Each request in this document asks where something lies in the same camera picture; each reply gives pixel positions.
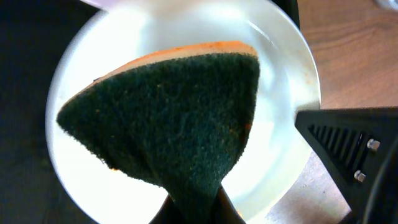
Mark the white plate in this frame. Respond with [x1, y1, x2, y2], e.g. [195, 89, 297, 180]
[45, 0, 320, 223]

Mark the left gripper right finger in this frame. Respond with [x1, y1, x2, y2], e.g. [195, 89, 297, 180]
[213, 185, 246, 224]

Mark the green yellow sponge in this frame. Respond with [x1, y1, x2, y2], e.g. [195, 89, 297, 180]
[57, 41, 260, 223]

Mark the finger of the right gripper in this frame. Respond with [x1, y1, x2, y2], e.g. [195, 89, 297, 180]
[295, 107, 397, 223]

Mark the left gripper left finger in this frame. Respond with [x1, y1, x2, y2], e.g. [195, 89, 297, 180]
[149, 195, 180, 224]

